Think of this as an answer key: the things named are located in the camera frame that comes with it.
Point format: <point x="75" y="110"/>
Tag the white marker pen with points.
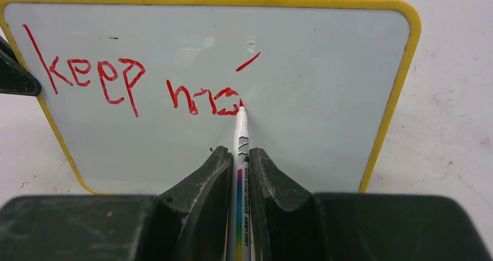
<point x="239" y="218"/>

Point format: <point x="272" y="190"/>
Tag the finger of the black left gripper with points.
<point x="15" y="79"/>

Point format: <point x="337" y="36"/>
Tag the yellow framed whiteboard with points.
<point x="137" y="92"/>

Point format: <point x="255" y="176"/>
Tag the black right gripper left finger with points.
<point x="194" y="212"/>

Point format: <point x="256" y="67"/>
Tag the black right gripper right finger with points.
<point x="283" y="226"/>

